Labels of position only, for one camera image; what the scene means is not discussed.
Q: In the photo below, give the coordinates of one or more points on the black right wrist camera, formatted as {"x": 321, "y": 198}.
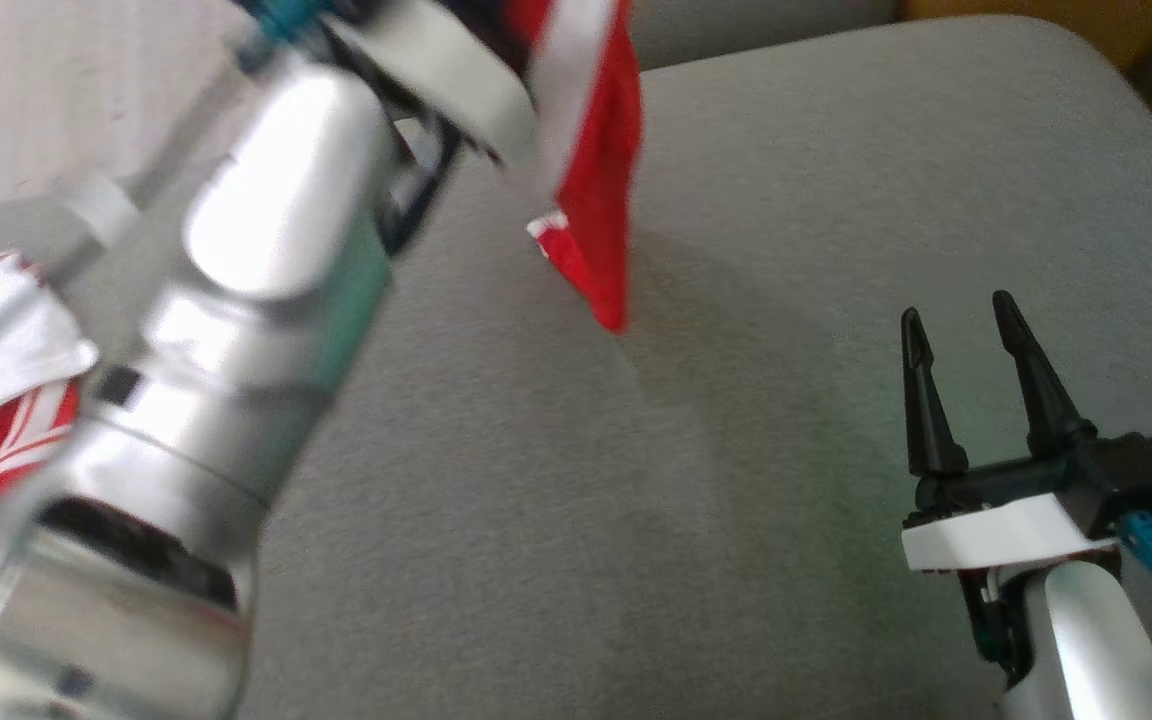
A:
{"x": 1146, "y": 480}

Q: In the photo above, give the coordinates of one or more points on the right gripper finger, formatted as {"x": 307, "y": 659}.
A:
{"x": 1041, "y": 400}
{"x": 928, "y": 420}

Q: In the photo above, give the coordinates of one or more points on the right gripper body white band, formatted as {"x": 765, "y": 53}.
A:
{"x": 996, "y": 535}

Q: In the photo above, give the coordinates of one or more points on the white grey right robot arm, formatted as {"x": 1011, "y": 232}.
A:
{"x": 1086, "y": 650}

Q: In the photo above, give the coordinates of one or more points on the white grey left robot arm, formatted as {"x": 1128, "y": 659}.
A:
{"x": 236, "y": 300}

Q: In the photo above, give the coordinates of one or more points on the red and white sports garment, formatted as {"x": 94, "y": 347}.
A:
{"x": 601, "y": 150}

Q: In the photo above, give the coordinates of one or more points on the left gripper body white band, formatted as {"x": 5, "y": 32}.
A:
{"x": 446, "y": 70}

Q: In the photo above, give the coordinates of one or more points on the large grey sofa seat cushion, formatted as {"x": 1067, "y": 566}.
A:
{"x": 736, "y": 400}

